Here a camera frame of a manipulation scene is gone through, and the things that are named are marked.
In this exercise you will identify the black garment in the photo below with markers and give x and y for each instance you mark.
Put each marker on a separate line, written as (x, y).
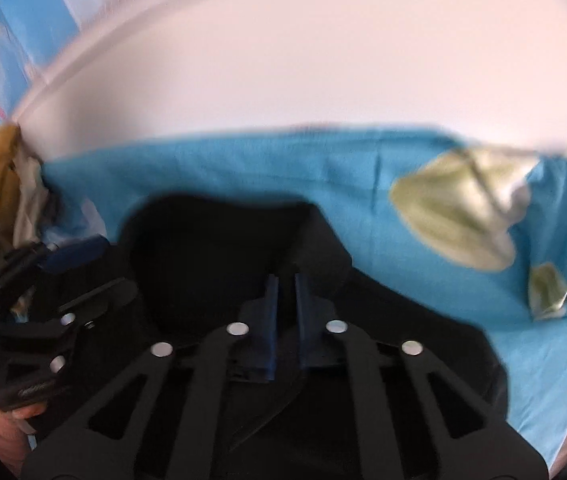
(213, 260)

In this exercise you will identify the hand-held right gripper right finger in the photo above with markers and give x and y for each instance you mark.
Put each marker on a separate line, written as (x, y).
(305, 325)

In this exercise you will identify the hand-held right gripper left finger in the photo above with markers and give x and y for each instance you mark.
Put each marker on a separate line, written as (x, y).
(272, 330)

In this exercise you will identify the wall map poster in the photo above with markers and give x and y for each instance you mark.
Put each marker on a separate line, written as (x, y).
(8, 45)

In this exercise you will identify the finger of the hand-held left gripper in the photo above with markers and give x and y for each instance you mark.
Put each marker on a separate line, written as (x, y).
(76, 252)
(91, 302)

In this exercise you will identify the cream white garment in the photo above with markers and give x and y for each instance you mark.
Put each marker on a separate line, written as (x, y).
(31, 200)

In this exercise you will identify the blue printed bed sheet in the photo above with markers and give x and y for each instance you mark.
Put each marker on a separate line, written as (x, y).
(313, 170)

